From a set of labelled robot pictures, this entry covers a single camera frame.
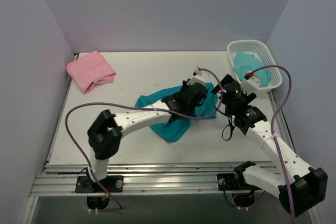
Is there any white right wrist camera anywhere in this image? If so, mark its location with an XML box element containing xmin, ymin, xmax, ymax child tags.
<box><xmin>240</xmin><ymin>72</ymin><xmax>260</xmax><ymax>95</ymax></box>

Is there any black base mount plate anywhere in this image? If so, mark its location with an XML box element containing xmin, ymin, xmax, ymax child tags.
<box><xmin>216</xmin><ymin>173</ymin><xmax>260</xmax><ymax>191</ymax></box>
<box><xmin>75</xmin><ymin>175</ymin><xmax>124</xmax><ymax>194</ymax></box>

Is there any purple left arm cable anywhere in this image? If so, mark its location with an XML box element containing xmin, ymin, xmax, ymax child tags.
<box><xmin>65</xmin><ymin>68</ymin><xmax>224</xmax><ymax>211</ymax></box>

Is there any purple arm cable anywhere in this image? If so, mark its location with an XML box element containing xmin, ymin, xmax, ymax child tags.
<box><xmin>65</xmin><ymin>68</ymin><xmax>224</xmax><ymax>211</ymax></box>
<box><xmin>249</xmin><ymin>65</ymin><xmax>296</xmax><ymax>224</ymax></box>

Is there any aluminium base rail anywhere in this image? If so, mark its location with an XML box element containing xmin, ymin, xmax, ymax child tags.
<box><xmin>28</xmin><ymin>162</ymin><xmax>297</xmax><ymax>197</ymax></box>

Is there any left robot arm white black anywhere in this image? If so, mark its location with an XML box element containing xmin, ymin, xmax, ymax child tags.
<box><xmin>87</xmin><ymin>78</ymin><xmax>207</xmax><ymax>192</ymax></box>

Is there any folded pink t shirt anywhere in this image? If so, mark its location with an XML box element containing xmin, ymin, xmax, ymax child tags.
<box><xmin>66</xmin><ymin>51</ymin><xmax>116</xmax><ymax>94</ymax></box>

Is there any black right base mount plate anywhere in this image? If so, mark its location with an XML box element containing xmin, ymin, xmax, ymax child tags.
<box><xmin>216</xmin><ymin>173</ymin><xmax>260</xmax><ymax>191</ymax></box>

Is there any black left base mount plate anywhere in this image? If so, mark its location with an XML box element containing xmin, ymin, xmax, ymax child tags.
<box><xmin>75</xmin><ymin>175</ymin><xmax>124</xmax><ymax>194</ymax></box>

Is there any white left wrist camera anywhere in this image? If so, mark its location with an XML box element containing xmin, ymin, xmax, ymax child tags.
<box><xmin>188</xmin><ymin>68</ymin><xmax>209</xmax><ymax>86</ymax></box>

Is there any white plastic basket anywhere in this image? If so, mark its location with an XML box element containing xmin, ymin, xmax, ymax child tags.
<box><xmin>227</xmin><ymin>40</ymin><xmax>282</xmax><ymax>93</ymax></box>

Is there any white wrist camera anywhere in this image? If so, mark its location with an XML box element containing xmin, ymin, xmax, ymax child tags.
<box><xmin>240</xmin><ymin>72</ymin><xmax>260</xmax><ymax>95</ymax></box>
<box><xmin>188</xmin><ymin>68</ymin><xmax>209</xmax><ymax>86</ymax></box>

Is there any black right arm cable loop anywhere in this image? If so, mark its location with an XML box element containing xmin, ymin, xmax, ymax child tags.
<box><xmin>214</xmin><ymin>92</ymin><xmax>236</xmax><ymax>141</ymax></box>

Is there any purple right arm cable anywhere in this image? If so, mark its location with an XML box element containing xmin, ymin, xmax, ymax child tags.
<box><xmin>249</xmin><ymin>65</ymin><xmax>296</xmax><ymax>224</ymax></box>

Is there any teal t shirt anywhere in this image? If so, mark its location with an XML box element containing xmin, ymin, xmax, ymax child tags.
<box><xmin>135</xmin><ymin>82</ymin><xmax>218</xmax><ymax>143</ymax></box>

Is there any light green t shirt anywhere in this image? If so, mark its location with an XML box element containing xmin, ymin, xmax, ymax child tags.
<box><xmin>233</xmin><ymin>51</ymin><xmax>270</xmax><ymax>88</ymax></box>

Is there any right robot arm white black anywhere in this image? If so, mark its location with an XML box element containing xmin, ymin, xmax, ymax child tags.
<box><xmin>212</xmin><ymin>74</ymin><xmax>328</xmax><ymax>217</ymax></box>

